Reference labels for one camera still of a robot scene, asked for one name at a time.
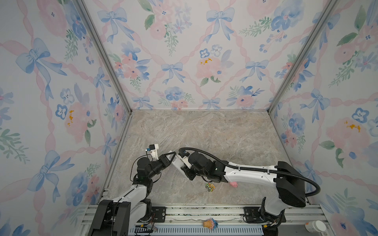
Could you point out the small circuit board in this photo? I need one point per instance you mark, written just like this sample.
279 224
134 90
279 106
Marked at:
144 230

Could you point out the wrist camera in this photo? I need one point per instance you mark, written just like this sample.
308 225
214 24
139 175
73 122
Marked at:
152 151
184 158

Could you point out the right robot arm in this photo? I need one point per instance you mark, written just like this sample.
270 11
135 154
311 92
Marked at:
290 190

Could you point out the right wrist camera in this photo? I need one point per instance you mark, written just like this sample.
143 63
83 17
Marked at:
184 158

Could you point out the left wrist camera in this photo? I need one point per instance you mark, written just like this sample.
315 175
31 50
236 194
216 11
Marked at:
152 151

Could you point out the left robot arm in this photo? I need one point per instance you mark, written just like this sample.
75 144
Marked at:
116 217

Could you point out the white remote control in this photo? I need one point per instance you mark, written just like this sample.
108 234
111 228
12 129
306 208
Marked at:
178 164

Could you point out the green yellow battery pack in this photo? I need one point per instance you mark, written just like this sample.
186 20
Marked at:
210 187

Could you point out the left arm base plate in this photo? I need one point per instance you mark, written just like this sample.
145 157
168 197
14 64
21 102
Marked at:
157 214

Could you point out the pink blue plush toy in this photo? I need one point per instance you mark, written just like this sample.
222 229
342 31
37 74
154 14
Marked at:
210 224

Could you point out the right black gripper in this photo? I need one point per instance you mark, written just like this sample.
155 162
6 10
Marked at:
185 169

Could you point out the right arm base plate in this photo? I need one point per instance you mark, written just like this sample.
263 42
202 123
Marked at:
254 215

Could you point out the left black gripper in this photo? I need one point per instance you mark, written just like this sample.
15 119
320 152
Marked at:
163 161

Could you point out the white cup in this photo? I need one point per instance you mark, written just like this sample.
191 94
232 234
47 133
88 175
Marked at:
315 226

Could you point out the pink pig toy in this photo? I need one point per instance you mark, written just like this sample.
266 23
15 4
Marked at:
234 184

